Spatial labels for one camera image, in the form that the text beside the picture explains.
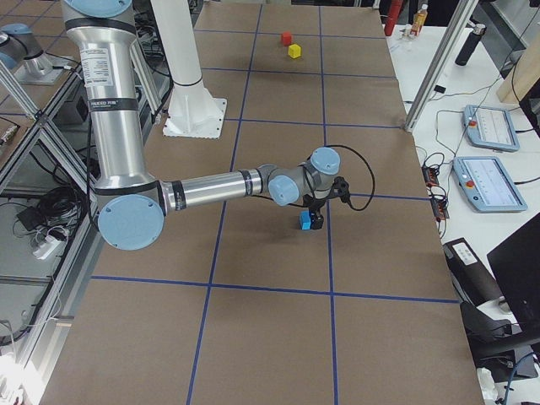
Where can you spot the red fire extinguisher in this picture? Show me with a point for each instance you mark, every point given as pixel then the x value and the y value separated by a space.
pixel 392 16

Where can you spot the red block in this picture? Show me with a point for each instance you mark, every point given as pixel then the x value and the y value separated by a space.
pixel 286 38

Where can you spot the aluminium frame post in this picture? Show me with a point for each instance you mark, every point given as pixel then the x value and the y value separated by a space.
pixel 459 19

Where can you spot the far teach pendant tablet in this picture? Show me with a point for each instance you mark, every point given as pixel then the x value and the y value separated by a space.
pixel 490 128

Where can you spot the black water bottle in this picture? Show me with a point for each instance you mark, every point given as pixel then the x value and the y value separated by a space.
pixel 470 44

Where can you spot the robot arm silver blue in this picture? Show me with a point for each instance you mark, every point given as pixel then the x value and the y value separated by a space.
pixel 133 203
pixel 18 44

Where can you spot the yellow block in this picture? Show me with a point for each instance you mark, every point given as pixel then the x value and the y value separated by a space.
pixel 294 51

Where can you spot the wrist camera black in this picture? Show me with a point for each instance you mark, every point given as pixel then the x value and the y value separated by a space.
pixel 340 189

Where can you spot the orange drink bottle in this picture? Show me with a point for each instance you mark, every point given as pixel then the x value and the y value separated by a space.
pixel 418 21

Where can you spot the near teach pendant tablet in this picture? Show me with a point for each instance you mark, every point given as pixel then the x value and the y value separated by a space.
pixel 487 185

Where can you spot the blue block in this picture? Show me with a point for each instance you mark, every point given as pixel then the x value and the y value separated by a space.
pixel 305 220

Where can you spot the black computer monitor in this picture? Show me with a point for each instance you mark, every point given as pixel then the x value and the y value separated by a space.
pixel 515 265

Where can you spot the teach pendant tablet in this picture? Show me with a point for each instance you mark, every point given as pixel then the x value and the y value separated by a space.
pixel 487 185
pixel 490 128

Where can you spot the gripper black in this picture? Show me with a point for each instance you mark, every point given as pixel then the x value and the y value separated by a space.
pixel 315 206

